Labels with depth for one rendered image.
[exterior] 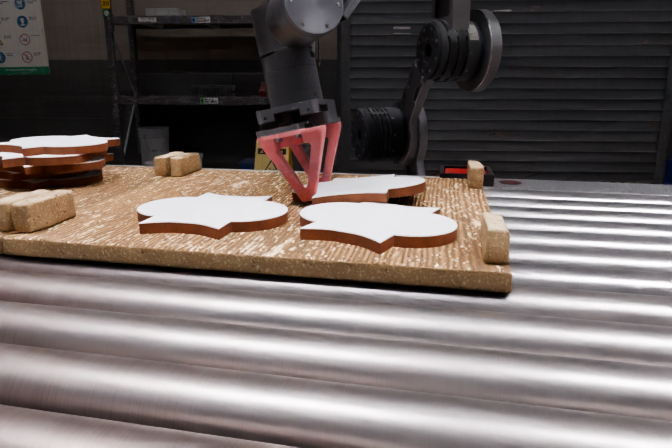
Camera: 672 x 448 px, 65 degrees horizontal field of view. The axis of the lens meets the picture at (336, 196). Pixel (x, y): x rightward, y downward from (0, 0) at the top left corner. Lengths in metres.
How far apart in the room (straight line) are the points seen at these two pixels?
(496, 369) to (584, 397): 0.04
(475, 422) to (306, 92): 0.38
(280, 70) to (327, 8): 0.09
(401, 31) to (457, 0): 3.94
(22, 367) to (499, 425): 0.24
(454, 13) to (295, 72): 0.82
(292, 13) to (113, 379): 0.33
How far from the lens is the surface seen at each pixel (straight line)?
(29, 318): 0.39
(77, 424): 0.27
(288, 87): 0.55
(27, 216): 0.51
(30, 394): 0.32
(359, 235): 0.41
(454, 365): 0.30
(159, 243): 0.45
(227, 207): 0.51
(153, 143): 5.26
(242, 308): 0.36
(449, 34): 1.30
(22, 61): 6.38
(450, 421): 0.26
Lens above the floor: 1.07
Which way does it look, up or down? 13 degrees down
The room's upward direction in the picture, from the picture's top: straight up
